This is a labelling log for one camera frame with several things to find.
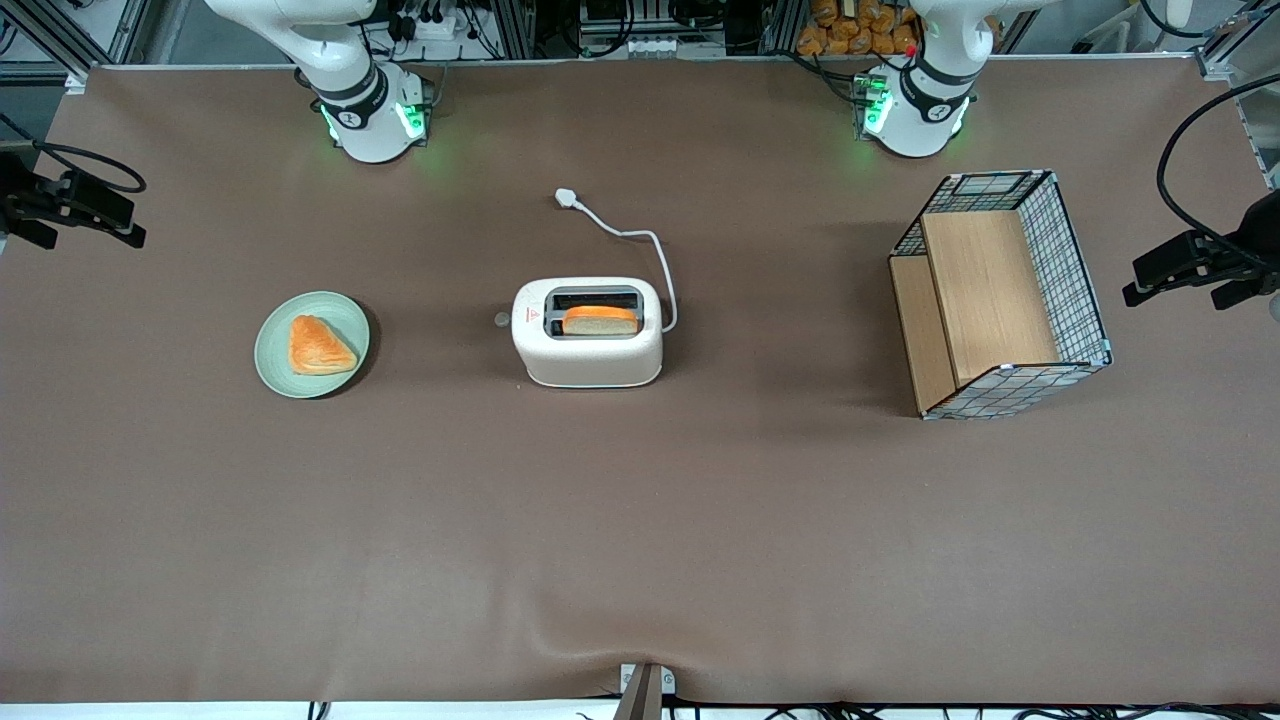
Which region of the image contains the white toaster power cord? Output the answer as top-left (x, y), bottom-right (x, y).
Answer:
top-left (554, 187), bottom-right (680, 335)

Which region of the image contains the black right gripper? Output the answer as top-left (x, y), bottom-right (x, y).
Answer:
top-left (0, 150), bottom-right (148, 250)

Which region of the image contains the wire basket with wooden shelf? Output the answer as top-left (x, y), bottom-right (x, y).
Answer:
top-left (888, 169), bottom-right (1114, 422)

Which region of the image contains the toast slice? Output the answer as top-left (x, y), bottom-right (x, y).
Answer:
top-left (561, 305), bottom-right (640, 338)

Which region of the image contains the white power strip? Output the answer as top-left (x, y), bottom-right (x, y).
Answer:
top-left (384, 0), bottom-right (463, 42)

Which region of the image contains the metal camera post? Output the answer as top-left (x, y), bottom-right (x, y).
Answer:
top-left (611, 661), bottom-right (677, 720)

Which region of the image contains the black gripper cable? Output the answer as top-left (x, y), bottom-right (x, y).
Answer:
top-left (33, 139), bottom-right (148, 195)
top-left (1156, 74), bottom-right (1280, 251)

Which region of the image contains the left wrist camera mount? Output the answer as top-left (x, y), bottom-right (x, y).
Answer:
top-left (1211, 280), bottom-right (1280, 322)

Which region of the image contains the light green round plate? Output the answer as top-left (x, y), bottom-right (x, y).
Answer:
top-left (253, 290), bottom-right (372, 400)

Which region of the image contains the bag of bread rolls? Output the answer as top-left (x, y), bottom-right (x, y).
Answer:
top-left (796, 0), bottom-right (923, 58)

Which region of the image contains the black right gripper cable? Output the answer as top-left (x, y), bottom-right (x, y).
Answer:
top-left (33, 139), bottom-right (148, 195)

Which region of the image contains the aluminium frame profile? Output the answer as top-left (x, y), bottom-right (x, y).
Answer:
top-left (0, 0), bottom-right (193, 87)
top-left (1194, 0), bottom-right (1280, 191)

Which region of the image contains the triangular golden pastry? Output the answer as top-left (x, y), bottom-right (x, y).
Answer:
top-left (288, 314), bottom-right (360, 377)

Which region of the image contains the white two-slot toaster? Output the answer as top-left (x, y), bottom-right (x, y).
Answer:
top-left (494, 276), bottom-right (665, 390)

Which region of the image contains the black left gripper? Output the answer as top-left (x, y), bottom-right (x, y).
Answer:
top-left (1121, 189), bottom-right (1280, 308)

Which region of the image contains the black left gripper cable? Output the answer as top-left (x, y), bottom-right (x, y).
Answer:
top-left (1156, 74), bottom-right (1280, 251)

